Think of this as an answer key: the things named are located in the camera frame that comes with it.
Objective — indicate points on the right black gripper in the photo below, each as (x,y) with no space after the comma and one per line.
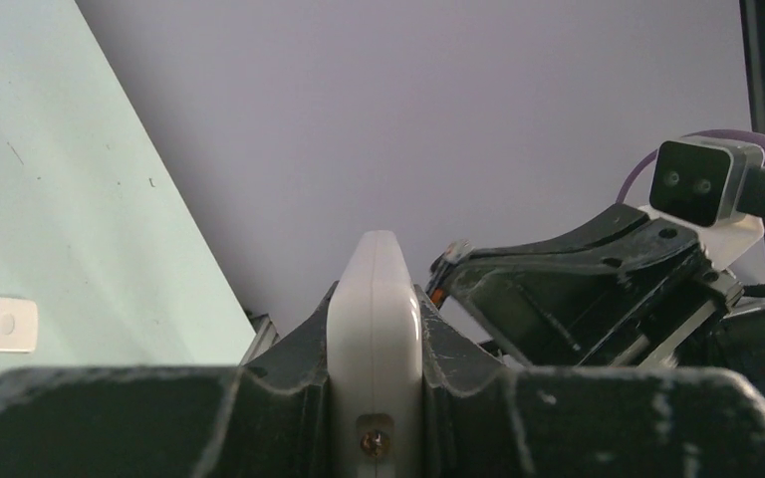
(623,289)

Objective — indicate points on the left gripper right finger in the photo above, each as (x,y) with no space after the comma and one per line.
(483,418)

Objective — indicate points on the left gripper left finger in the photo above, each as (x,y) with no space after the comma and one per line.
(267,417)

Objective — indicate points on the white red remote control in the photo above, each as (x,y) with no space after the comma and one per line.
(374,361)

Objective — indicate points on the white battery compartment cover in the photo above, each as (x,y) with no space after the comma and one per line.
(19,326)

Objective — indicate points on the black battery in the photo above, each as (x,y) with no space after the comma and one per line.
(455,253)

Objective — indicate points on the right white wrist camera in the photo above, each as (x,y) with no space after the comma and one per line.
(697,182)

